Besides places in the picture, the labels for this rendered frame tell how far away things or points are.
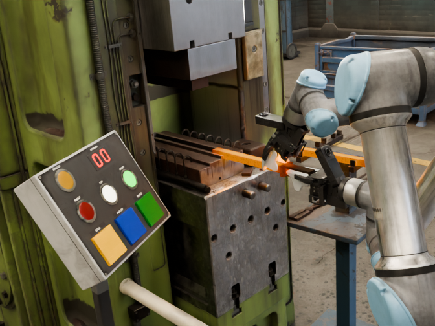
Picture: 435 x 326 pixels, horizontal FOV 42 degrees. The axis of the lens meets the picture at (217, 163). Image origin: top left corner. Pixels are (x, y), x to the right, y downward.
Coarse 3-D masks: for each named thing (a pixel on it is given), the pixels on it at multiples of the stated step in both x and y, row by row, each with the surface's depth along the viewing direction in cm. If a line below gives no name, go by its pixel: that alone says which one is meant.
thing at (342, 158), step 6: (306, 150) 206; (312, 150) 206; (312, 156) 205; (336, 156) 199; (342, 156) 198; (348, 156) 197; (354, 156) 197; (342, 162) 198; (348, 162) 196; (360, 162) 193
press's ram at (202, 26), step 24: (144, 0) 168; (168, 0) 160; (192, 0) 166; (216, 0) 172; (240, 0) 179; (144, 24) 171; (168, 24) 163; (192, 24) 167; (216, 24) 174; (240, 24) 181; (144, 48) 175; (168, 48) 166
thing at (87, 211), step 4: (80, 204) 130; (84, 204) 131; (88, 204) 132; (80, 208) 129; (84, 208) 130; (88, 208) 131; (92, 208) 132; (80, 212) 129; (84, 212) 130; (88, 212) 131; (92, 212) 132; (84, 216) 129; (88, 216) 130; (92, 216) 131
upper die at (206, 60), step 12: (192, 48) 169; (204, 48) 172; (216, 48) 176; (228, 48) 179; (144, 60) 185; (156, 60) 180; (168, 60) 176; (180, 60) 172; (192, 60) 170; (204, 60) 173; (216, 60) 177; (228, 60) 180; (156, 72) 182; (168, 72) 178; (180, 72) 173; (192, 72) 171; (204, 72) 174; (216, 72) 178
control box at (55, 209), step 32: (64, 160) 132; (128, 160) 151; (32, 192) 125; (64, 192) 128; (96, 192) 136; (128, 192) 146; (64, 224) 125; (96, 224) 132; (160, 224) 150; (64, 256) 128; (96, 256) 127; (128, 256) 136
